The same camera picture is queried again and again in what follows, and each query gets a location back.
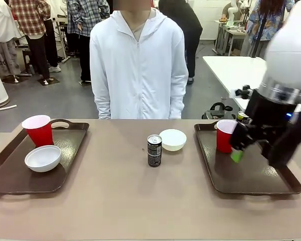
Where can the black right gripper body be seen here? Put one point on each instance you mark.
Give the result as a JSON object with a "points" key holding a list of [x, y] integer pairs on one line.
{"points": [[271, 113]]}

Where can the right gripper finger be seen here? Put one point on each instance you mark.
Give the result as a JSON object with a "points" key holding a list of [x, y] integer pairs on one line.
{"points": [[240, 138], [281, 150]]}

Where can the red plastic cup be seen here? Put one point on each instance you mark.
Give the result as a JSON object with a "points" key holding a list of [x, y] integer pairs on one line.
{"points": [[223, 140], [41, 133]]}

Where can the white plastic bowl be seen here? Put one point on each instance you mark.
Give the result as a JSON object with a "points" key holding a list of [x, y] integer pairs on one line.
{"points": [[42, 160], [173, 141]]}

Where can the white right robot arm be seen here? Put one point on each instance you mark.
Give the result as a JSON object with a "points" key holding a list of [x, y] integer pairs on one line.
{"points": [[288, 57]]}

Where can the person's left forearm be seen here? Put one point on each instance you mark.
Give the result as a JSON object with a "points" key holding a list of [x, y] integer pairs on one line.
{"points": [[176, 105]]}

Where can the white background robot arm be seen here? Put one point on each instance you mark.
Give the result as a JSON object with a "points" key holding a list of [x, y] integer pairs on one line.
{"points": [[232, 12]]}

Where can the brown plastic tray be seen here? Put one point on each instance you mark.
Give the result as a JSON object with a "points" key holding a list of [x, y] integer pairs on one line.
{"points": [[15, 180], [253, 175]]}

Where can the white side table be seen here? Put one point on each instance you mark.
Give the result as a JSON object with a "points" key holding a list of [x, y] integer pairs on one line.
{"points": [[233, 70]]}

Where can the black upright pole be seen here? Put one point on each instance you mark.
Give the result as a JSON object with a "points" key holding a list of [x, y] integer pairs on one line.
{"points": [[262, 30]]}

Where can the white background desk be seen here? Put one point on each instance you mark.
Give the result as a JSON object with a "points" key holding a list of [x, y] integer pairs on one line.
{"points": [[230, 32]]}

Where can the person in blue floral shirt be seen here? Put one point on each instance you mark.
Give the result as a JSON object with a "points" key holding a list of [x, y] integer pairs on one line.
{"points": [[276, 20]]}

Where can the person in black clothes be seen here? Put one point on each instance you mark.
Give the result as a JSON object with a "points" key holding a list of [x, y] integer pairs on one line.
{"points": [[190, 27]]}

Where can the person in white hoodie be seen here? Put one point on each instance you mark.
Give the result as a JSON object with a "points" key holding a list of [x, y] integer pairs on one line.
{"points": [[140, 75]]}

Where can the person in blue plaid shirt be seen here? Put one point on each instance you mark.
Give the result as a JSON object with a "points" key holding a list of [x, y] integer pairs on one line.
{"points": [[85, 15]]}

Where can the black floor plate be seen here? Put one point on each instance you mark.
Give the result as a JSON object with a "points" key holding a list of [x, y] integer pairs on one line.
{"points": [[48, 81], [15, 79]]}

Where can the white metal rack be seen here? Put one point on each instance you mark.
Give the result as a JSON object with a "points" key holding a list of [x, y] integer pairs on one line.
{"points": [[59, 37]]}

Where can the black stool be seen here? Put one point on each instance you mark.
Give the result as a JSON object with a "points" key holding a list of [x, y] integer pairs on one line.
{"points": [[27, 54]]}

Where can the white pipe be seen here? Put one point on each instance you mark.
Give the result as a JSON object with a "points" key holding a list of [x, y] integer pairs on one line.
{"points": [[5, 107]]}

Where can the person in red plaid shirt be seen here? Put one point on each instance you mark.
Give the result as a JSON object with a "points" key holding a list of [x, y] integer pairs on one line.
{"points": [[30, 17]]}

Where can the person in white shirt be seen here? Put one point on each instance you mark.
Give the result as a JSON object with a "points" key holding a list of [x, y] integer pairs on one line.
{"points": [[0, 22]]}

